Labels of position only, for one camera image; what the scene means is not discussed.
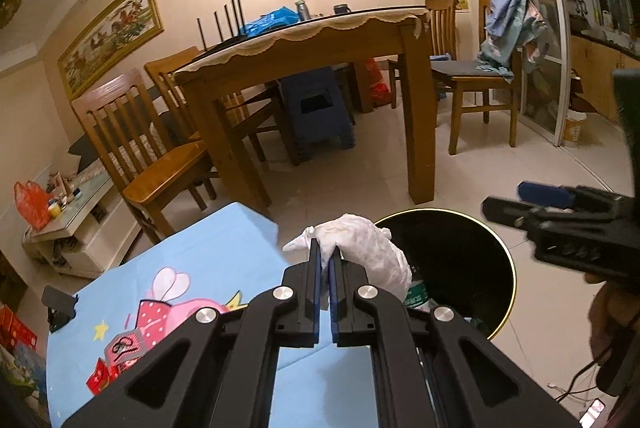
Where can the red gift box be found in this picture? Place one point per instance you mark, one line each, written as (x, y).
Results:
(17, 330)

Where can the wooden dining chair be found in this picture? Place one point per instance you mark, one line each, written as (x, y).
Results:
(160, 173)
(480, 88)
(442, 15)
(170, 68)

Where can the dark mug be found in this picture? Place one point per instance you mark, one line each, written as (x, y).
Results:
(342, 10)

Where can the light blue clothes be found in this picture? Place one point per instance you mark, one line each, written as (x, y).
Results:
(505, 23)

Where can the black clamp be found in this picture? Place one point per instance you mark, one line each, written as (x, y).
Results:
(57, 308)

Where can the plastic water bottle green label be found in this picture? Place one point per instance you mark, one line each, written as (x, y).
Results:
(415, 295)

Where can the white coffee table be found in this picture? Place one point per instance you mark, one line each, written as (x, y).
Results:
(95, 233)

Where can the grey sofa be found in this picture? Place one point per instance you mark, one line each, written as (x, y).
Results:
(80, 148)

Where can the blue cartoon printed tablecloth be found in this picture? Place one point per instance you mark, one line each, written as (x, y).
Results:
(200, 248)

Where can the white plastic bucket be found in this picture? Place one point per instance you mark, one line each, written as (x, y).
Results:
(575, 130)

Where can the wooden dining table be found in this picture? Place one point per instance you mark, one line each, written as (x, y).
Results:
(310, 58)

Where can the orange plastic bag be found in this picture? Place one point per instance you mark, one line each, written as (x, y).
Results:
(32, 208)

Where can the framed horse painting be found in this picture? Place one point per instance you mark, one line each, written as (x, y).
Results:
(110, 38)

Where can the blue plastic stool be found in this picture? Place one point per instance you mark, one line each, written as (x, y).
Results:
(320, 128)

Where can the beige lace table cover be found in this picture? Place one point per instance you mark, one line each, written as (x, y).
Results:
(325, 27)

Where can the black router with antennas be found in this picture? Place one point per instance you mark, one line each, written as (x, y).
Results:
(225, 43)

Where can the white tissue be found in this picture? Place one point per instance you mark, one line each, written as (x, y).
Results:
(370, 248)

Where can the blue gift bag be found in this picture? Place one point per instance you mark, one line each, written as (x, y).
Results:
(30, 363)

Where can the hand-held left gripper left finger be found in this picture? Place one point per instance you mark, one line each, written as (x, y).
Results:
(322, 308)

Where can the small yellow cup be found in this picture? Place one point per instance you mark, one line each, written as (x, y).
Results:
(55, 209)

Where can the person's right hand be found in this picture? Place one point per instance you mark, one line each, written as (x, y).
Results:
(615, 318)

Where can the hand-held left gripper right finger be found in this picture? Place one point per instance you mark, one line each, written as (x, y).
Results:
(336, 308)

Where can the grey thermos bottle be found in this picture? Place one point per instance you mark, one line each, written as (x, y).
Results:
(303, 10)

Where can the wooden kitchen cabinet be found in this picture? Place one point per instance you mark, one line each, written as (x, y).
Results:
(600, 78)

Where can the smartphone with lit screen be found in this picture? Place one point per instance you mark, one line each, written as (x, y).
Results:
(592, 412)

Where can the grey seat cushion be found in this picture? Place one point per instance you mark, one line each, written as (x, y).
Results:
(455, 69)

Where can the black trash bin gold rim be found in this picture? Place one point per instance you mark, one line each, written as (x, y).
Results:
(450, 253)

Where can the red plastic bag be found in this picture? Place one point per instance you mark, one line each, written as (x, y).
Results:
(380, 88)

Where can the blue plastic bag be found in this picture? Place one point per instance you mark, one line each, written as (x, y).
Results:
(272, 20)

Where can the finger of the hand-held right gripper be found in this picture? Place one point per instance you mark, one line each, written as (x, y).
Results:
(505, 210)
(542, 194)

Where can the white framed glass door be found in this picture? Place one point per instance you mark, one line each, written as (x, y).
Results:
(550, 8)

